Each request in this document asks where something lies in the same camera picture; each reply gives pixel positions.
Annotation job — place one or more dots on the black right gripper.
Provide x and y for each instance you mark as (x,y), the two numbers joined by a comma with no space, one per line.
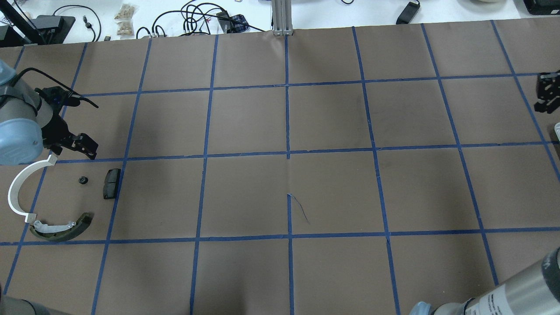
(549,91)

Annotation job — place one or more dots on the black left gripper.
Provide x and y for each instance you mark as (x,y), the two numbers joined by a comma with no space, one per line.
(55,128)

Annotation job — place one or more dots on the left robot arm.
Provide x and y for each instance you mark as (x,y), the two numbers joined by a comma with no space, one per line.
(30,120)

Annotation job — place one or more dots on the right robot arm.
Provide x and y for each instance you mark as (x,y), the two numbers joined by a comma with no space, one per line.
(501,254)

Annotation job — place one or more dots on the dark grey brake pad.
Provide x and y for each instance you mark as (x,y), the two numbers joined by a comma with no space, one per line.
(111,184)

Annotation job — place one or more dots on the white curved plastic piece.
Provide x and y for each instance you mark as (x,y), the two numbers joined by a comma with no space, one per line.
(18,181)

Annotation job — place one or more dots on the olive green brake shoe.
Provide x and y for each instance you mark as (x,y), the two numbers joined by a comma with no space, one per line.
(61,233)

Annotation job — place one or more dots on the black power adapter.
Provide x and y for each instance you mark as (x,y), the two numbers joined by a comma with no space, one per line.
(408,13)

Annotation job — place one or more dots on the aluminium frame post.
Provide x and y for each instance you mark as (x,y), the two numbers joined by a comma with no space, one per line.
(282,17)

